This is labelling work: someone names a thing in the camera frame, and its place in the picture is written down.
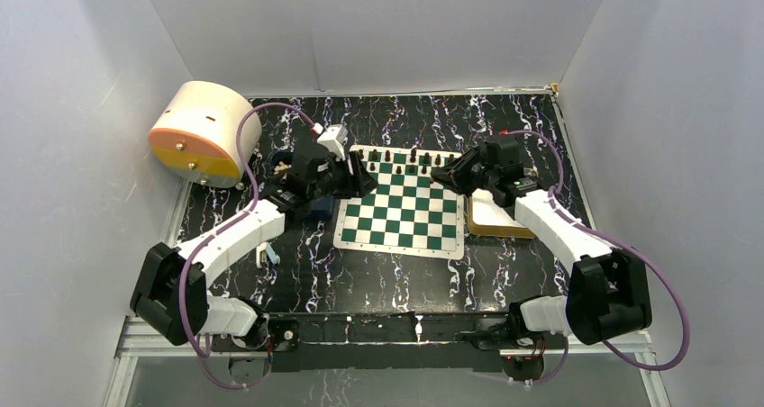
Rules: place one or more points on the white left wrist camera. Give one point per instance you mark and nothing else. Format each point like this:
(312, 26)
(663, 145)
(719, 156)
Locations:
(333, 139)

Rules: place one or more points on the small white blue clip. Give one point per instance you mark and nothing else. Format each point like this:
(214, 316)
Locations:
(266, 256)

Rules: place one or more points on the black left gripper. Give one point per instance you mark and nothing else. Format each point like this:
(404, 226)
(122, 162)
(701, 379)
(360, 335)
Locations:
(358, 183)

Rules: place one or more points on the beige rectangular tin tray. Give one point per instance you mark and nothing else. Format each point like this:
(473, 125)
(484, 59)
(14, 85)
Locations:
(485, 218)

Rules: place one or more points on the black base frame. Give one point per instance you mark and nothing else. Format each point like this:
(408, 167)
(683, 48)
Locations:
(484, 342)

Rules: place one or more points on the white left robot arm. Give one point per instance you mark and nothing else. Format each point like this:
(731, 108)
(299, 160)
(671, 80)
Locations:
(172, 293)

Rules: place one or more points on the blue square tray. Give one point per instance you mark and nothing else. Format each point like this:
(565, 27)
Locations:
(319, 207)

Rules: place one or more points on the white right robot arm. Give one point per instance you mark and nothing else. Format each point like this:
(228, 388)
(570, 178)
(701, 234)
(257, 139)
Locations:
(608, 293)

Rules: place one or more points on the cream orange cylindrical drum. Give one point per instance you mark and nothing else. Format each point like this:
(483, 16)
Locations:
(196, 136)

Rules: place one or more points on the aluminium rail frame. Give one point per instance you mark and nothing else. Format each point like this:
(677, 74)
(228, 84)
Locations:
(139, 339)

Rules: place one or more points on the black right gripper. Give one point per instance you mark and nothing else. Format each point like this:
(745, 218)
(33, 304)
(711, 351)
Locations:
(454, 174)

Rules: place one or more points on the green white chess board mat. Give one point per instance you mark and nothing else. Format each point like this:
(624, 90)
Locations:
(407, 214)

